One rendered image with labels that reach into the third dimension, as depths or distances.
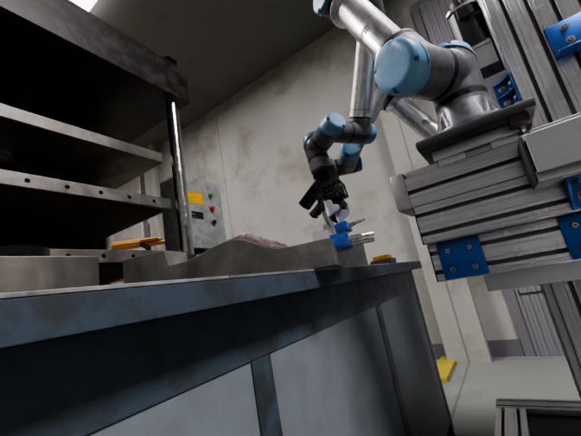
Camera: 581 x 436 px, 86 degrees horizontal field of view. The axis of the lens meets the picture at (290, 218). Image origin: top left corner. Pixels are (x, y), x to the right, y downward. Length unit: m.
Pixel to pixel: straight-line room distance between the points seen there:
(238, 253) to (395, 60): 0.54
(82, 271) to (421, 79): 0.73
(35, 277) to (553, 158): 0.79
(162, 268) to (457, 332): 2.50
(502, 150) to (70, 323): 0.77
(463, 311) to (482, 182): 2.18
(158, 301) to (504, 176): 0.68
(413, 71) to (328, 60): 3.25
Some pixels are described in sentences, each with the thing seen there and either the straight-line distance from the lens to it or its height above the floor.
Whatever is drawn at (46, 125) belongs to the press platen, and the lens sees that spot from 1.48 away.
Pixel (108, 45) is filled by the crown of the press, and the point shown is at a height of 1.89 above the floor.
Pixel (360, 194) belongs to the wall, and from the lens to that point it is 3.27.
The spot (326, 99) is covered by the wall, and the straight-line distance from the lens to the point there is 3.78.
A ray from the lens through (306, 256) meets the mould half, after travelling 0.64.
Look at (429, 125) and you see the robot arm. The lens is 1.49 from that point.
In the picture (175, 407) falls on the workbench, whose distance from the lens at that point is 0.44.
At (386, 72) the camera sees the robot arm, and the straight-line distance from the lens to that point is 0.81.
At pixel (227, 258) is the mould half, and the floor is 0.86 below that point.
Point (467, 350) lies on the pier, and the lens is 2.96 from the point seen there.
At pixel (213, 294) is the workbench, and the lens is 0.41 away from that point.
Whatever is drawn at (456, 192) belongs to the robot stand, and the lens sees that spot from 0.79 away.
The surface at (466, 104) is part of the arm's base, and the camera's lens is 0.84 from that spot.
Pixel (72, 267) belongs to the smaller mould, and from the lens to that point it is 0.55.
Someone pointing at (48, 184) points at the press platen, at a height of 1.26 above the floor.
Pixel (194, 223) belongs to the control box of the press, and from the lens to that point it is 1.73.
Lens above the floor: 0.76
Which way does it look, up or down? 13 degrees up
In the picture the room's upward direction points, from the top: 11 degrees counter-clockwise
